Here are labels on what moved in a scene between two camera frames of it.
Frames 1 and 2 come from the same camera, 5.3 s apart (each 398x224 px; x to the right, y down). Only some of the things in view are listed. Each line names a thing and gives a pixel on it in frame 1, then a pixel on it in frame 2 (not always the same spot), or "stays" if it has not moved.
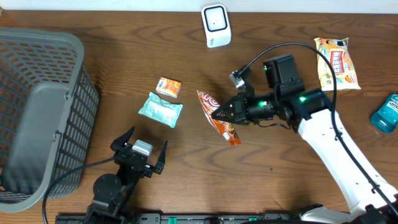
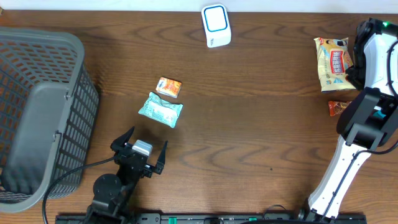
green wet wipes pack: [158, 109] stays
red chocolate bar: [210, 106] → [336, 107]
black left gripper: [119, 145] stays
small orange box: [170, 87] stays
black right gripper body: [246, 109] → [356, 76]
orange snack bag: [336, 50] stays
